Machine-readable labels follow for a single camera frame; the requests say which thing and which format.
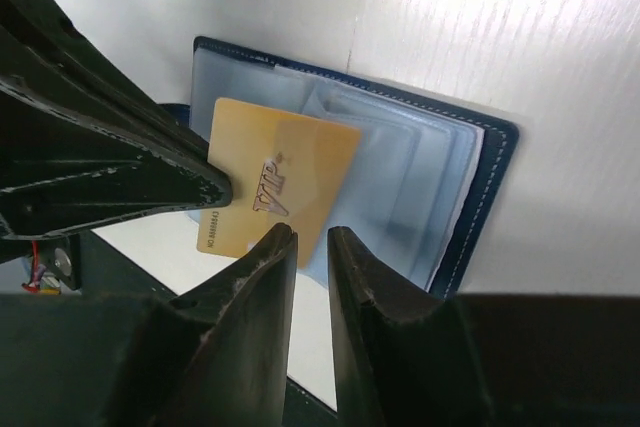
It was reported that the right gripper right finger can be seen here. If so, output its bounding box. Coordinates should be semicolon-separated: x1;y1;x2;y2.
327;227;639;426

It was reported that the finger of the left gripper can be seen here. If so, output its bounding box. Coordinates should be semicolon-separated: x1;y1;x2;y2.
1;0;232;261

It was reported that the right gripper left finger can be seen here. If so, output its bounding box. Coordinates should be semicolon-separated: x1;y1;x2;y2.
1;223;298;426

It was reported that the blue leather card holder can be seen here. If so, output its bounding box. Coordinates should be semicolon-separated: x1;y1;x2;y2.
181;36;519;298

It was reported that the gold card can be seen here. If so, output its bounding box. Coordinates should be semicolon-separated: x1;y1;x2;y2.
196;98;361;269

